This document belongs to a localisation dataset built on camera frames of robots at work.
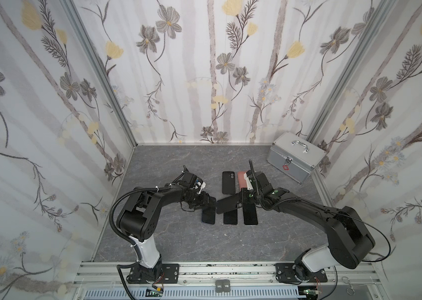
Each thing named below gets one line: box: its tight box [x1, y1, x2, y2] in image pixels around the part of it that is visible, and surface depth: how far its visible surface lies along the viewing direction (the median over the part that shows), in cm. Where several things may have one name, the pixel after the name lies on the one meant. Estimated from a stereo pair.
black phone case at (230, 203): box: [215, 191, 243, 215], surface depth 94 cm
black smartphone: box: [242, 203, 258, 225], surface depth 92 cm
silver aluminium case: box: [265, 131, 327, 185], surface depth 101 cm
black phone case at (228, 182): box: [222, 171, 236, 195], surface depth 106 cm
